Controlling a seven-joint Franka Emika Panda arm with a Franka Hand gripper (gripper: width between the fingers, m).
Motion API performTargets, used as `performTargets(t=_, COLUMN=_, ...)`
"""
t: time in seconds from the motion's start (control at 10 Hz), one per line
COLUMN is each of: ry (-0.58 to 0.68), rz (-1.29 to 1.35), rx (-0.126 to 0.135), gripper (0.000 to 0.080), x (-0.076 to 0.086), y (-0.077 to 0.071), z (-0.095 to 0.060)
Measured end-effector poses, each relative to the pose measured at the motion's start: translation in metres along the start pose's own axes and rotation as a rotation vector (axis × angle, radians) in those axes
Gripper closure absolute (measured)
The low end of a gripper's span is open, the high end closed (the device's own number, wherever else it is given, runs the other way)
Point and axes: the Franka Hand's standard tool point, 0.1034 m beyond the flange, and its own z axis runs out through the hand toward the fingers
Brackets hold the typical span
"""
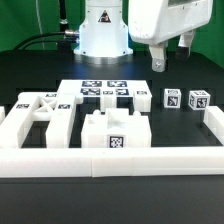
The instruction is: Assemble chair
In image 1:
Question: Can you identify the white chair seat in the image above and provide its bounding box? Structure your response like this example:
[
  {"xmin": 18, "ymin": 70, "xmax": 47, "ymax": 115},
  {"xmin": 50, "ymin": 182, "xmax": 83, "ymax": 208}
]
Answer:
[{"xmin": 81, "ymin": 108, "xmax": 152, "ymax": 148}]

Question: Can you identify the white left fence piece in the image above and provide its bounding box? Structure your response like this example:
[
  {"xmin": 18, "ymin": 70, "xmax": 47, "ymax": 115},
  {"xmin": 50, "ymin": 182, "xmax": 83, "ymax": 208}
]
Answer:
[{"xmin": 0, "ymin": 106, "xmax": 5, "ymax": 124}]

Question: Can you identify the black cable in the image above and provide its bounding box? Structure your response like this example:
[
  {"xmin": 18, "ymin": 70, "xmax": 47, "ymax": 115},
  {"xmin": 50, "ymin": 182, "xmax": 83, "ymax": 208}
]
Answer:
[{"xmin": 13, "ymin": 29, "xmax": 81, "ymax": 51}]

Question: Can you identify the white right fence bar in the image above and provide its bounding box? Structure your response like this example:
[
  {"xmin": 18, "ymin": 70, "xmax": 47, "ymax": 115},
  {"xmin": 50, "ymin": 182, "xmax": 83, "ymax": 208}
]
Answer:
[{"xmin": 203, "ymin": 106, "xmax": 224, "ymax": 146}]

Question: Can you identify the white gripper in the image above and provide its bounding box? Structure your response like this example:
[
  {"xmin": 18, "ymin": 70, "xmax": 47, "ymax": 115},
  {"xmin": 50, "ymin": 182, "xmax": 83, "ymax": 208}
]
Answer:
[{"xmin": 128, "ymin": 0, "xmax": 213, "ymax": 72}]

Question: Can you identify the white fence bar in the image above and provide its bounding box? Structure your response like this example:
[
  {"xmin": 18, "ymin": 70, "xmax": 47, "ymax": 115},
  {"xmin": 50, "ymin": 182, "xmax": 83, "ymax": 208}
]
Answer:
[
  {"xmin": 0, "ymin": 147, "xmax": 224, "ymax": 178},
  {"xmin": 203, "ymin": 106, "xmax": 224, "ymax": 146}
]

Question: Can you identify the black pole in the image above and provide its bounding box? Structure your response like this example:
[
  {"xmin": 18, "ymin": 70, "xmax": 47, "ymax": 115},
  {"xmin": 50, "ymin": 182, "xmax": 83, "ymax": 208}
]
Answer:
[{"xmin": 58, "ymin": 0, "xmax": 68, "ymax": 32}]

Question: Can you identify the white base tag plate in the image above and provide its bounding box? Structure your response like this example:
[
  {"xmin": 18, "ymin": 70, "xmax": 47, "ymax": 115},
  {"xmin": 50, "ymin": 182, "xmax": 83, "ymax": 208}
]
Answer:
[{"xmin": 57, "ymin": 80, "xmax": 150, "ymax": 112}]

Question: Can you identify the white front fence bar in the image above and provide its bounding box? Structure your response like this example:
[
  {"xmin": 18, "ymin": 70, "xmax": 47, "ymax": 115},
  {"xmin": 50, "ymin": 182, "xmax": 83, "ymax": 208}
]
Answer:
[{"xmin": 0, "ymin": 147, "xmax": 224, "ymax": 178}]

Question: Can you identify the white chair back frame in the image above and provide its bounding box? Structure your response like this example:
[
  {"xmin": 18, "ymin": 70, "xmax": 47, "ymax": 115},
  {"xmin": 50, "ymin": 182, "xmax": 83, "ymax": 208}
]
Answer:
[{"xmin": 0, "ymin": 92, "xmax": 83, "ymax": 149}]

